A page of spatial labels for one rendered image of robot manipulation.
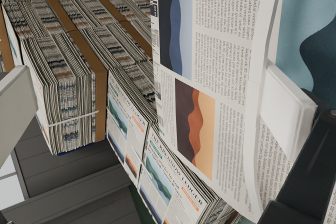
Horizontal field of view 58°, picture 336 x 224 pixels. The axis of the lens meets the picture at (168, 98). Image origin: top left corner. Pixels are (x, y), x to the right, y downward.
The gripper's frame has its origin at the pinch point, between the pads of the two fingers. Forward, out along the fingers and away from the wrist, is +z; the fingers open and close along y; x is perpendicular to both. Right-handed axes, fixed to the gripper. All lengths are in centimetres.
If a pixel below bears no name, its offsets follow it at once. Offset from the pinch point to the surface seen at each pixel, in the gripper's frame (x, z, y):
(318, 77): 0.6, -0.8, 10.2
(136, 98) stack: -35, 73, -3
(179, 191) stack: -53, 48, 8
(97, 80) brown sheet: -33, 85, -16
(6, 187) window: -227, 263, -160
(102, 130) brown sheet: -59, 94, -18
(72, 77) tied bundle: -30, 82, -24
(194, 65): -2.2, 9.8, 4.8
